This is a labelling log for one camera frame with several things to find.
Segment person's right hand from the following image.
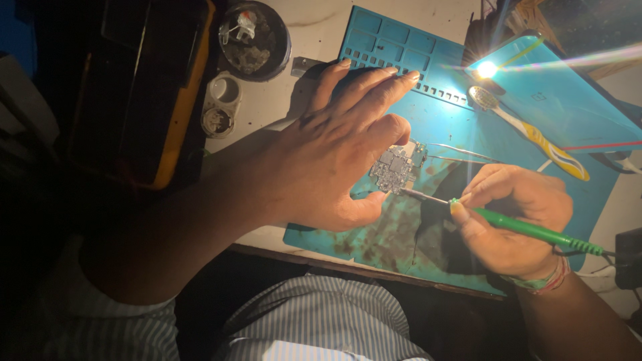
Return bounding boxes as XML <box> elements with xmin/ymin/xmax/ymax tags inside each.
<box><xmin>449</xmin><ymin>163</ymin><xmax>575</xmax><ymax>281</ymax></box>

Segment person's left hand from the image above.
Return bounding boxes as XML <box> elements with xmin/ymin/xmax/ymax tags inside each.
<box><xmin>260</xmin><ymin>58</ymin><xmax>421</xmax><ymax>233</ymax></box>

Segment green soldering iron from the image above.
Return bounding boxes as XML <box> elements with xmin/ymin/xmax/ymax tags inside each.
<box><xmin>401</xmin><ymin>187</ymin><xmax>608</xmax><ymax>256</ymax></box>

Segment small phone circuit board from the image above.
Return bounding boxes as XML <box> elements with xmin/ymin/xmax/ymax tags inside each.
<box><xmin>368</xmin><ymin>140</ymin><xmax>428</xmax><ymax>195</ymax></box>

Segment yellow and white toothbrush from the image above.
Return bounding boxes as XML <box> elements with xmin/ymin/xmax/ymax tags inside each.
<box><xmin>467</xmin><ymin>85</ymin><xmax>591</xmax><ymax>182</ymax></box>

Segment metal tweezers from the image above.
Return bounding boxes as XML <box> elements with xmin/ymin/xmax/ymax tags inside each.
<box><xmin>426</xmin><ymin>143</ymin><xmax>505</xmax><ymax>165</ymax></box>

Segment small grey metal piece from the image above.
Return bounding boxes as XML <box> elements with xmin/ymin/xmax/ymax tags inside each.
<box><xmin>291</xmin><ymin>56</ymin><xmax>327</xmax><ymax>78</ymax></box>

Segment white pot with paste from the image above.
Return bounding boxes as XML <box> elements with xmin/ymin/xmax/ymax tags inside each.
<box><xmin>201</xmin><ymin>106</ymin><xmax>235</xmax><ymax>139</ymax></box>

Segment blue phone back cover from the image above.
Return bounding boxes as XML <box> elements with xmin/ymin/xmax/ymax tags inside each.
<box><xmin>464</xmin><ymin>30</ymin><xmax>642</xmax><ymax>153</ymax></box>

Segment blue silicone repair mat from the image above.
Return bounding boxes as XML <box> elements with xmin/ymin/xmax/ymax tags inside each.
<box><xmin>283</xmin><ymin>6</ymin><xmax>623</xmax><ymax>296</ymax></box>

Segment empty white round pot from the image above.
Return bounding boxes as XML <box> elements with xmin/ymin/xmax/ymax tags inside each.
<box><xmin>208</xmin><ymin>74</ymin><xmax>242</xmax><ymax>108</ymax></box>

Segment black power adapter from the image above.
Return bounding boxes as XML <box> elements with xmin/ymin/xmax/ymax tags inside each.
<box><xmin>614</xmin><ymin>228</ymin><xmax>642</xmax><ymax>290</ymax></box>

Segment round black parts container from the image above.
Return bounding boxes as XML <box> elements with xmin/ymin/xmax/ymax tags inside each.
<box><xmin>219</xmin><ymin>0</ymin><xmax>292</xmax><ymax>82</ymax></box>

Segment blue striped shirt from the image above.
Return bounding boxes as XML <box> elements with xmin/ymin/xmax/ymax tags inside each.
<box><xmin>42</xmin><ymin>241</ymin><xmax>434</xmax><ymax>361</ymax></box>

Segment black and yellow case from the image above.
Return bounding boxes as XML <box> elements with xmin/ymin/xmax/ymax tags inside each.
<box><xmin>68</xmin><ymin>0</ymin><xmax>216</xmax><ymax>191</ymax></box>

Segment colourful thread wrist bracelet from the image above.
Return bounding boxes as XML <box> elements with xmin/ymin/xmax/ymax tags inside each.
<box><xmin>502</xmin><ymin>256</ymin><xmax>571</xmax><ymax>295</ymax></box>

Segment black soldering iron cable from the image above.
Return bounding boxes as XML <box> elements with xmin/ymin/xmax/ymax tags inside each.
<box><xmin>552</xmin><ymin>248</ymin><xmax>623</xmax><ymax>266</ymax></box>

